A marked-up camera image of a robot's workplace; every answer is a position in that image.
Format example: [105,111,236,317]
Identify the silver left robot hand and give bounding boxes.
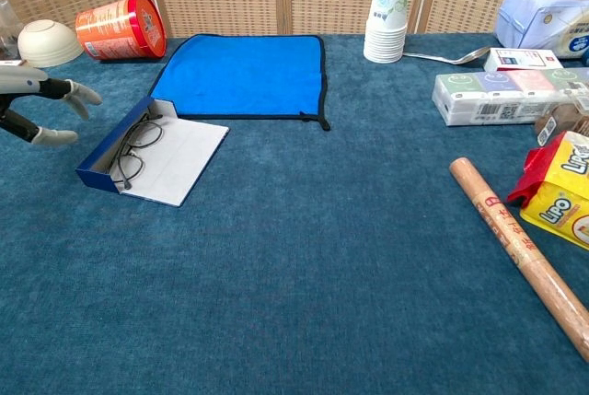
[0,63,103,147]

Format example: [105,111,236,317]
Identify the black wire eyeglasses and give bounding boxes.
[108,111,166,192]

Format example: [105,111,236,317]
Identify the blue cardboard glasses case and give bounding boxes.
[75,96,231,209]

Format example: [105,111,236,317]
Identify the cream bowl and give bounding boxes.
[17,19,85,69]

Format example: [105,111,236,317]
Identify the orange canister with red lid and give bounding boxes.
[75,0,167,63]

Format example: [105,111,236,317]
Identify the blue cloth with black trim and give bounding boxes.
[147,33,332,132]

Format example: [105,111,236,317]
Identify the stack of white paper cups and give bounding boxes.
[363,0,410,64]

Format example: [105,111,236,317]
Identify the metal spoon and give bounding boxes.
[402,45,492,65]

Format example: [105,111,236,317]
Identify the pastel tissue multipack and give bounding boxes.
[432,67,589,128]

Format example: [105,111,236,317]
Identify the small white and red box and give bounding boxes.
[482,47,564,73]

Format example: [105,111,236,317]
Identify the large white-blue tissue pack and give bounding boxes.
[493,0,589,61]

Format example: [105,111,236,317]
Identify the brown clear-wrapped box pack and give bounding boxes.
[533,90,589,147]

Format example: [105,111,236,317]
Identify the yellow Lipo snack bag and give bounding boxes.
[506,130,589,251]

